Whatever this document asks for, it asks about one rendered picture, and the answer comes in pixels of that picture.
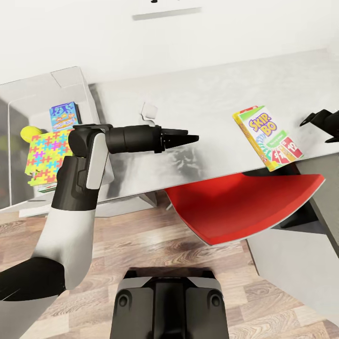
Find tennis ball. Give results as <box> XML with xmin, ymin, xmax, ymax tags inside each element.
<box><xmin>20</xmin><ymin>126</ymin><xmax>47</xmax><ymax>143</ymax></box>

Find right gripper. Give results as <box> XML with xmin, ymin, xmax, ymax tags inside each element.
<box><xmin>300</xmin><ymin>110</ymin><xmax>339</xmax><ymax>143</ymax></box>

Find toy box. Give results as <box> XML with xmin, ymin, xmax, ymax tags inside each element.
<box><xmin>0</xmin><ymin>66</ymin><xmax>114</xmax><ymax>213</ymax></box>

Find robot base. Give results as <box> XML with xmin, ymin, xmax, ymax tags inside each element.
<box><xmin>110</xmin><ymin>271</ymin><xmax>229</xmax><ymax>339</ymax></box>

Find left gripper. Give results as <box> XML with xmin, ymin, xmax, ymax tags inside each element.
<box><xmin>124</xmin><ymin>124</ymin><xmax>199</xmax><ymax>153</ymax></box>

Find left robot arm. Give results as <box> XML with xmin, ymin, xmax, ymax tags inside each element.
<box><xmin>0</xmin><ymin>101</ymin><xmax>199</xmax><ymax>339</ymax></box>

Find board game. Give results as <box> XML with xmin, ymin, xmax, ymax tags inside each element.
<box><xmin>37</xmin><ymin>182</ymin><xmax>57</xmax><ymax>193</ymax></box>
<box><xmin>49</xmin><ymin>102</ymin><xmax>81</xmax><ymax>132</ymax></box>
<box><xmin>232</xmin><ymin>105</ymin><xmax>304</xmax><ymax>172</ymax></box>

